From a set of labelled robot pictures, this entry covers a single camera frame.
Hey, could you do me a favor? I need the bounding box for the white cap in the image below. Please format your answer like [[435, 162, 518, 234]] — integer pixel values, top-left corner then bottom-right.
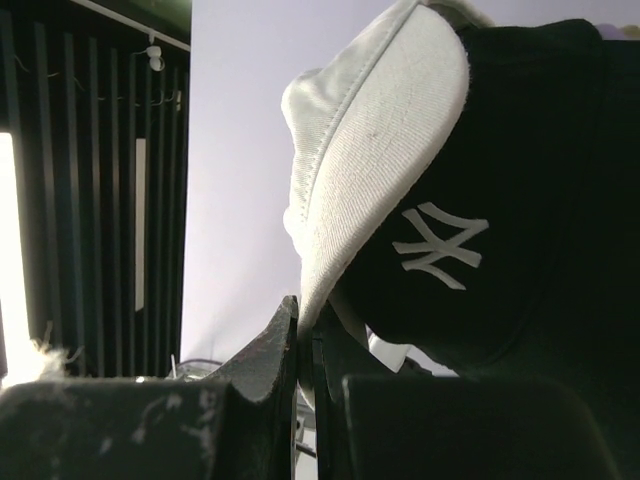
[[281, 1, 492, 403]]

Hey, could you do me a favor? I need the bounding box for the purple cap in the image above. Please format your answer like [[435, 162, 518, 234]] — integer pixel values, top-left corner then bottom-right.
[[596, 24, 640, 41]]

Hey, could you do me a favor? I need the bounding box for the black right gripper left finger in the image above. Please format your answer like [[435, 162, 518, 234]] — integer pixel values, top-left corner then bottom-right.
[[1, 296, 298, 479]]

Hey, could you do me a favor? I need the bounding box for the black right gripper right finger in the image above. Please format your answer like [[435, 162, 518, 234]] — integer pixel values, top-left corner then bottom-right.
[[312, 308, 618, 480]]

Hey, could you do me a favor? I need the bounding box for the black cap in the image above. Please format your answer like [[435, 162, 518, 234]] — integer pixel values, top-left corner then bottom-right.
[[337, 20, 639, 392]]

